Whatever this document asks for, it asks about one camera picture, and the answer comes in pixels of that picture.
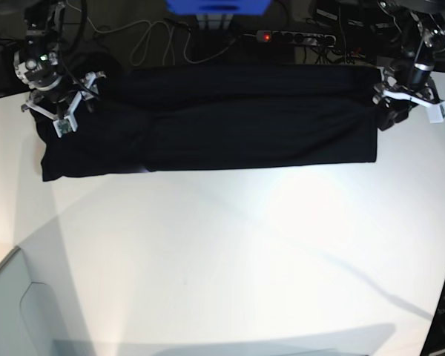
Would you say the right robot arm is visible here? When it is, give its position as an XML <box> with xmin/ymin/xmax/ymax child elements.
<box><xmin>13</xmin><ymin>1</ymin><xmax>88</xmax><ymax>103</ymax></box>

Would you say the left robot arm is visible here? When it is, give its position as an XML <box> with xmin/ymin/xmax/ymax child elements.
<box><xmin>373</xmin><ymin>1</ymin><xmax>445</xmax><ymax>131</ymax></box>

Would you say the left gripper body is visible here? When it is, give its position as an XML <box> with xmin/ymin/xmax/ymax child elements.
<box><xmin>391</xmin><ymin>62</ymin><xmax>432</xmax><ymax>93</ymax></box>

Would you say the blue plastic box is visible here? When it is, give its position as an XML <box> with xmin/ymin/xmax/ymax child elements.
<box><xmin>166</xmin><ymin>0</ymin><xmax>271</xmax><ymax>16</ymax></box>

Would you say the black power strip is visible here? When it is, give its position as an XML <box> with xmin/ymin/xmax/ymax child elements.
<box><xmin>242</xmin><ymin>30</ymin><xmax>337</xmax><ymax>48</ymax></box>

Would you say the black T-shirt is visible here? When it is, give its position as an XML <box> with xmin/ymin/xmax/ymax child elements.
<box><xmin>34</xmin><ymin>65</ymin><xmax>381</xmax><ymax>182</ymax></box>

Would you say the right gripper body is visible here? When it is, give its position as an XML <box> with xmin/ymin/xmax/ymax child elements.
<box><xmin>33</xmin><ymin>79</ymin><xmax>81</xmax><ymax>107</ymax></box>

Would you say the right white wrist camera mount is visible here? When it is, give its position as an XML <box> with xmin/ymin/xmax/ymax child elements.
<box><xmin>21</xmin><ymin>71</ymin><xmax>107</xmax><ymax>138</ymax></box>

